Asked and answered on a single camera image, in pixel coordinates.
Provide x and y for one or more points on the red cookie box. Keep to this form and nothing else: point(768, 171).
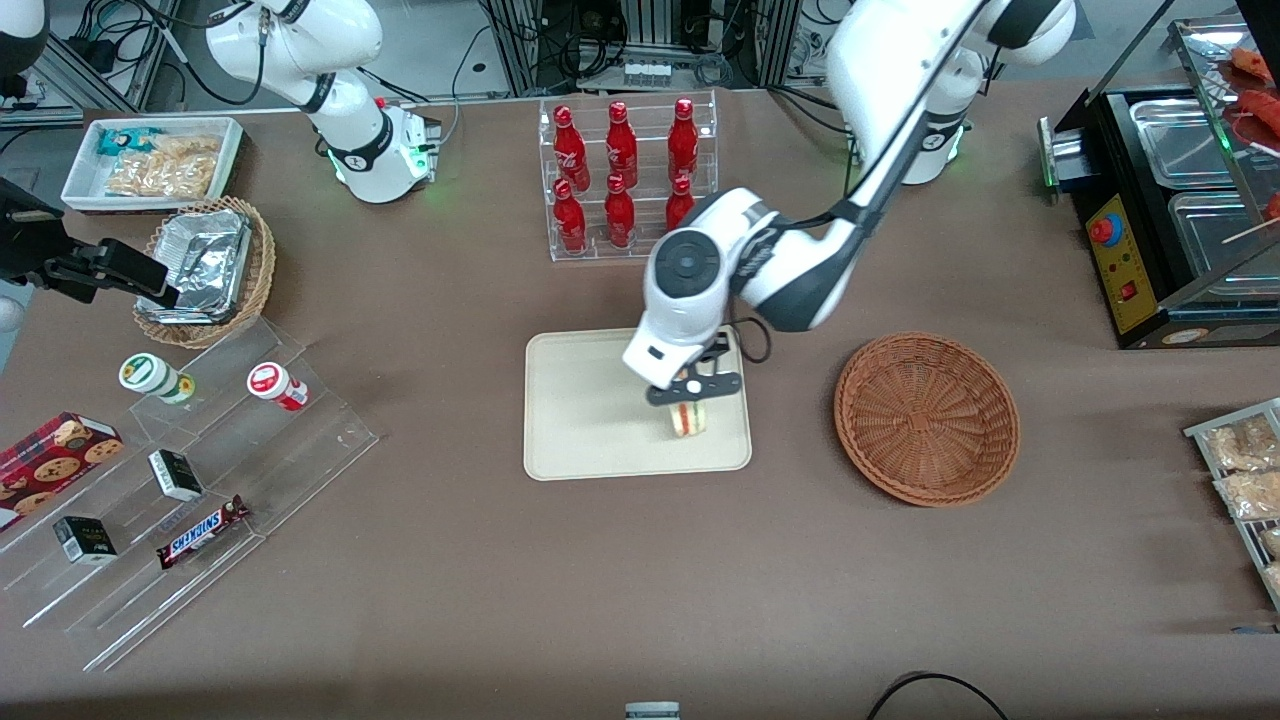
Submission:
point(50, 460)

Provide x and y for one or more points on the black food warmer machine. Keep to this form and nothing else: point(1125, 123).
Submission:
point(1130, 290)

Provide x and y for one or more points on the large brown wicker basket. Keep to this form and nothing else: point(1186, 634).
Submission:
point(925, 420)

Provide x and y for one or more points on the steel warmer pan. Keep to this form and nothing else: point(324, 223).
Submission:
point(1210, 235)
point(1180, 140)

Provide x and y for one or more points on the small grey device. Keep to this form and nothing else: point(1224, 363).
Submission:
point(652, 711)

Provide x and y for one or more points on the clear bag of pastry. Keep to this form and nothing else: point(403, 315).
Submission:
point(1240, 445)
point(1250, 495)

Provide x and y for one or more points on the triangular sandwich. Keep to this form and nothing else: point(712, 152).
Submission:
point(688, 420)

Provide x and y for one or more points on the aluminium foil container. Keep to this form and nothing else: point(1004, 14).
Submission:
point(205, 260)

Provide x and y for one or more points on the clear acrylic bottle rack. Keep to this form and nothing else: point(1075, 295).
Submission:
point(600, 250)

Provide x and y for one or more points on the red capped yoghurt bottle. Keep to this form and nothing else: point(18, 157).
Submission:
point(272, 384)

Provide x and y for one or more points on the white rectangular snack bin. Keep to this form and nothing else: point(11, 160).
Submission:
point(80, 185)

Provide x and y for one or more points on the Snickers chocolate bar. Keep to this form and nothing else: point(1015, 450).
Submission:
point(200, 532)

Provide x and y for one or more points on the green capped yoghurt bottle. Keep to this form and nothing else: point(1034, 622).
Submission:
point(150, 375)

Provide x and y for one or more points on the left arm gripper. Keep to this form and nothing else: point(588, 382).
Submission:
point(720, 343)

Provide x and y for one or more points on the red cola bottle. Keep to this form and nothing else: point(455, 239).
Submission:
point(678, 205)
point(570, 222)
point(683, 145)
point(571, 150)
point(619, 218)
point(621, 150)

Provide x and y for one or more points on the tray of bagged snacks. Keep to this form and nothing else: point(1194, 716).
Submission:
point(1245, 545)

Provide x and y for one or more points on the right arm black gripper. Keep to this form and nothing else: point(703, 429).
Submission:
point(27, 252)

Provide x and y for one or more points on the small black carton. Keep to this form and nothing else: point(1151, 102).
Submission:
point(175, 475)
point(85, 540)

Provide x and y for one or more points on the white power strip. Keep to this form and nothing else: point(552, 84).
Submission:
point(645, 72)

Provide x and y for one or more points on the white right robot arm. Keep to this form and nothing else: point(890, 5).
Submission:
point(300, 40)

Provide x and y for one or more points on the clear bag of chips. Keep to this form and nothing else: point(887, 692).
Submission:
point(165, 170)

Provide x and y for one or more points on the cream plastic tray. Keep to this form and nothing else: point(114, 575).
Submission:
point(590, 420)

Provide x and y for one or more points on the teal snack packet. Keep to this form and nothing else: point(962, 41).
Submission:
point(125, 140)

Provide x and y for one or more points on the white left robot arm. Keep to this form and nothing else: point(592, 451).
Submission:
point(880, 70)

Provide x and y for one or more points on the clear acrylic stepped shelf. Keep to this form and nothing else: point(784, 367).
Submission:
point(250, 470)

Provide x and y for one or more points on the small tan wicker basket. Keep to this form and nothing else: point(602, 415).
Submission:
point(258, 270)

